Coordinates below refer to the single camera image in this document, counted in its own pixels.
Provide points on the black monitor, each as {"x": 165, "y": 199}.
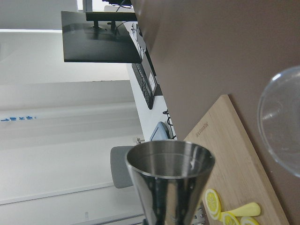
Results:
{"x": 99, "y": 37}

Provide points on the yellow plastic knife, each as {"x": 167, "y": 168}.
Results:
{"x": 248, "y": 210}

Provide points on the bamboo cutting board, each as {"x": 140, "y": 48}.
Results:
{"x": 238, "y": 175}

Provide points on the grey office chair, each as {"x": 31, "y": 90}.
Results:
{"x": 119, "y": 170}

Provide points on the steel jigger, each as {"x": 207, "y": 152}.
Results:
{"x": 169, "y": 178}

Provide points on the black keyboard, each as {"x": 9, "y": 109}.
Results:
{"x": 143, "y": 83}

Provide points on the clear wine glass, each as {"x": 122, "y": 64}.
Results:
{"x": 278, "y": 119}

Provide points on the teach pendant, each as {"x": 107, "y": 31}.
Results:
{"x": 160, "y": 132}

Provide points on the lemon slice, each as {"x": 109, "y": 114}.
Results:
{"x": 229, "y": 219}
{"x": 248, "y": 221}
{"x": 213, "y": 204}

